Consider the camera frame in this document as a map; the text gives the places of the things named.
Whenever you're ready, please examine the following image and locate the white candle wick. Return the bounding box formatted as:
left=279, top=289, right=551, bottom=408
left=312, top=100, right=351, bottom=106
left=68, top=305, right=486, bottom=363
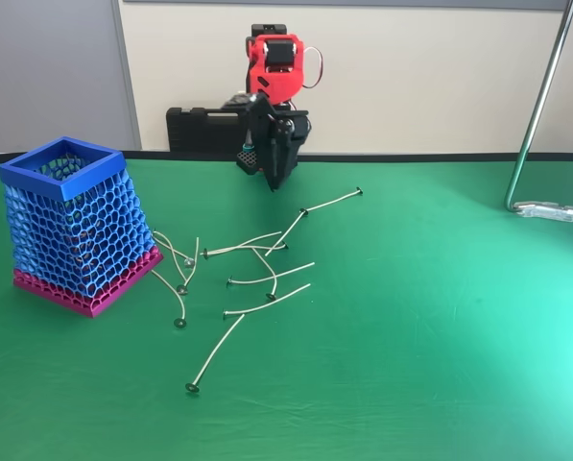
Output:
left=306, top=186, right=365, bottom=212
left=153, top=231, right=191, bottom=288
left=152, top=228, right=194, bottom=268
left=264, top=206, right=309, bottom=257
left=226, top=261, right=317, bottom=288
left=250, top=246, right=280, bottom=302
left=222, top=282, right=313, bottom=318
left=200, top=231, right=283, bottom=259
left=184, top=313, right=247, bottom=394
left=150, top=268, right=189, bottom=329
left=176, top=235, right=201, bottom=295
left=206, top=242, right=290, bottom=254

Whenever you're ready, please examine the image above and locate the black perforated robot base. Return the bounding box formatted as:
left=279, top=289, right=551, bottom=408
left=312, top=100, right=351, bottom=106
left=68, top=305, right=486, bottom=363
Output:
left=236, top=148, right=268, bottom=177

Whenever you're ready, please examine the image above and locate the blue and magenta mesh basket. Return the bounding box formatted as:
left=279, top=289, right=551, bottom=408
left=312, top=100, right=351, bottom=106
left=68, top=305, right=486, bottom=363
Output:
left=0, top=136, right=165, bottom=320

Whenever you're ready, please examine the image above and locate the black plastic tool case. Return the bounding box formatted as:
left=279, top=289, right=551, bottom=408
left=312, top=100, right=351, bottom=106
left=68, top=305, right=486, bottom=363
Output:
left=165, top=106, right=249, bottom=156

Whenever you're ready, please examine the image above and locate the green table cloth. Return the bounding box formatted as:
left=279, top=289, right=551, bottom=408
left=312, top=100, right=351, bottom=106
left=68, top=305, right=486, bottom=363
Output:
left=0, top=152, right=573, bottom=461

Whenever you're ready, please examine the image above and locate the chrome stand pole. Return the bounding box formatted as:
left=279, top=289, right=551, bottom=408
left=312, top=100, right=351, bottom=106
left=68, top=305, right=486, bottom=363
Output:
left=503, top=0, right=573, bottom=217

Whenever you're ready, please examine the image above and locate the clear clamp on stand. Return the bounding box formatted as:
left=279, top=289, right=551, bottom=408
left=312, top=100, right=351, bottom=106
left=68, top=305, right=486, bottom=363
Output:
left=514, top=200, right=573, bottom=224

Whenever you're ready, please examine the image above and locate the red white wrist cable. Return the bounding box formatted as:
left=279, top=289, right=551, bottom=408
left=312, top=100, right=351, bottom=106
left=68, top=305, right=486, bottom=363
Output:
left=302, top=46, right=324, bottom=90

